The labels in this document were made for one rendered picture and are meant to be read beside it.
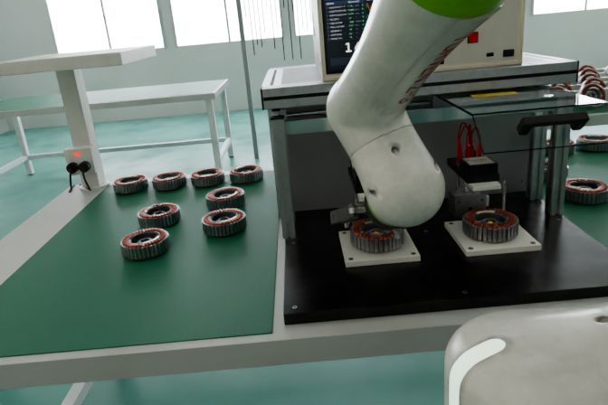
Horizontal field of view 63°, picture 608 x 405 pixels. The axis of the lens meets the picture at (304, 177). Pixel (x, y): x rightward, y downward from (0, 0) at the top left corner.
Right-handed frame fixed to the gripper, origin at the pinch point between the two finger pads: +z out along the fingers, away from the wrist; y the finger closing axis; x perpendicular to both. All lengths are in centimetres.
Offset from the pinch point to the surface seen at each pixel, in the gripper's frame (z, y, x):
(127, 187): 52, -74, 23
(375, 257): -2.1, -1.9, -8.1
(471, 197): 12.8, 23.7, 4.1
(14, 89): 558, -440, 297
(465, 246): -0.6, 16.8, -7.5
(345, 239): 6.1, -7.1, -3.4
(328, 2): -10.0, -6.2, 44.4
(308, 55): 563, -8, 306
